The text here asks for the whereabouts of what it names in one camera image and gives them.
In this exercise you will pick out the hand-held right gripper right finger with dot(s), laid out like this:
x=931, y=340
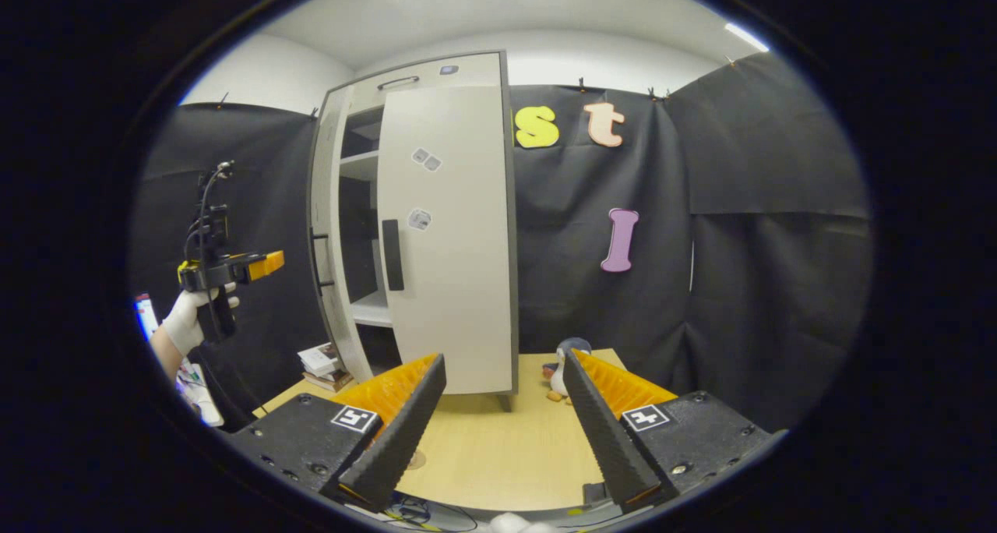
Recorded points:
x=607, y=439

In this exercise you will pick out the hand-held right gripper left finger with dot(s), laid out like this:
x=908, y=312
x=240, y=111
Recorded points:
x=401, y=439

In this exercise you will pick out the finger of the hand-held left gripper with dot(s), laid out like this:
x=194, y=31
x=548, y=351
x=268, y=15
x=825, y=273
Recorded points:
x=266, y=264

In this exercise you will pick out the white cabinet door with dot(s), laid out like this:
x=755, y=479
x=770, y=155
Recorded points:
x=459, y=268
x=327, y=206

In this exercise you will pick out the white and grey cabinet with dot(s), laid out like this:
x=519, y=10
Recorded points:
x=354, y=229

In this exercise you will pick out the white cabinet shelf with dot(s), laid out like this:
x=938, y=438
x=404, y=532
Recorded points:
x=372, y=308
x=362, y=165

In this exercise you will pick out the penguin plush toy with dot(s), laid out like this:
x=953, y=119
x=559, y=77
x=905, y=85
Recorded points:
x=559, y=373

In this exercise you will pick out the stack of books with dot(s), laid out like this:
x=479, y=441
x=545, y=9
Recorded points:
x=323, y=365

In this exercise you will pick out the black backdrop cloth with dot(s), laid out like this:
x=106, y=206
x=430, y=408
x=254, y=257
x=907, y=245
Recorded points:
x=763, y=299

